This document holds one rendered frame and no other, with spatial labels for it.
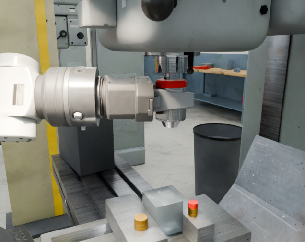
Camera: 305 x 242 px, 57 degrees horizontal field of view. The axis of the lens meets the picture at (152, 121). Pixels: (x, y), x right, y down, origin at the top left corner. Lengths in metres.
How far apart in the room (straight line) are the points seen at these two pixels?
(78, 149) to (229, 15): 0.65
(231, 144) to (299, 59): 1.65
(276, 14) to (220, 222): 0.37
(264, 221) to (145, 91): 0.47
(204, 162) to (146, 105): 2.05
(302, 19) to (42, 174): 2.08
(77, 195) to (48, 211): 1.62
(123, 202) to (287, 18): 0.40
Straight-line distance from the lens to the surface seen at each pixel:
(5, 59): 0.44
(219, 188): 2.47
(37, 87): 0.42
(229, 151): 2.34
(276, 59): 0.76
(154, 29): 0.31
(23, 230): 1.70
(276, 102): 0.76
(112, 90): 0.38
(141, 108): 0.37
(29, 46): 2.09
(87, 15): 0.36
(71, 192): 0.83
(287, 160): 0.75
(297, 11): 0.41
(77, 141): 0.88
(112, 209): 0.53
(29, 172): 2.26
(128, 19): 0.33
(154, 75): 8.28
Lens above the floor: 1.31
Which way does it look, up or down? 15 degrees down
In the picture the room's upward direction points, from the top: straight up
